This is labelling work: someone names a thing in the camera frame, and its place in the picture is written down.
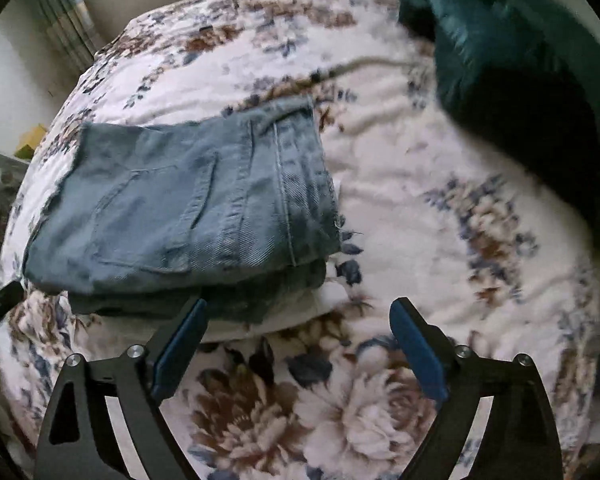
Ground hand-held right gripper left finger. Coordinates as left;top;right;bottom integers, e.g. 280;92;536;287
33;296;209;480

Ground grey curtain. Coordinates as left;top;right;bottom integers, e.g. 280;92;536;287
30;0;103;73

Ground yellow box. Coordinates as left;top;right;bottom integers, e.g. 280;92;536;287
14;124;50;158

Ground dark teal pillow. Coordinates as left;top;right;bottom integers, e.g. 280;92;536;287
398;0;600;241

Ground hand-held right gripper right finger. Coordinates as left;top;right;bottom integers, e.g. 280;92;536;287
389;297;565;480

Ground floral printed blanket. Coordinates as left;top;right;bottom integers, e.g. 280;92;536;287
0;0;600;480

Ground blue denim pants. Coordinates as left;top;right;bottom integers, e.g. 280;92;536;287
22;96;343;326

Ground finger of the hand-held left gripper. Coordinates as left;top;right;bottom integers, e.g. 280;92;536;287
0;281;26;328

